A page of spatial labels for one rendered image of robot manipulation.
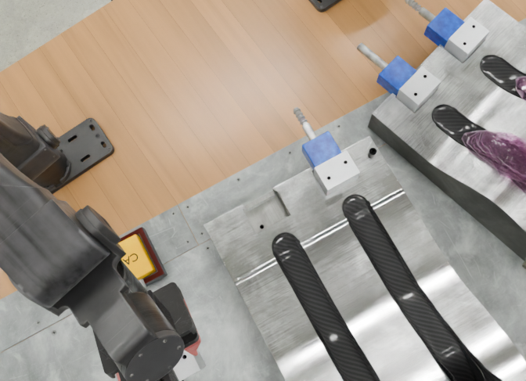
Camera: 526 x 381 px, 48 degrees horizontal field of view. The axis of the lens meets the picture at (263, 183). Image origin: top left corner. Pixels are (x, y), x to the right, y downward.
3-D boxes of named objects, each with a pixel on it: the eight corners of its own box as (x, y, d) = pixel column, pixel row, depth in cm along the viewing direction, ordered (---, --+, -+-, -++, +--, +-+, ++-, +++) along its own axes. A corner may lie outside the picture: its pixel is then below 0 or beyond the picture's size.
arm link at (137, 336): (210, 332, 53) (143, 279, 44) (138, 402, 52) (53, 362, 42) (149, 256, 60) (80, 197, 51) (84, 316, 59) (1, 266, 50)
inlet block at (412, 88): (346, 64, 91) (349, 48, 86) (368, 43, 92) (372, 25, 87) (411, 119, 88) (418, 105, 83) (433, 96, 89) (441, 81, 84)
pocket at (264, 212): (243, 210, 84) (240, 205, 80) (275, 192, 84) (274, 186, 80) (257, 238, 82) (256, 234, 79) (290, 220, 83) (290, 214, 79)
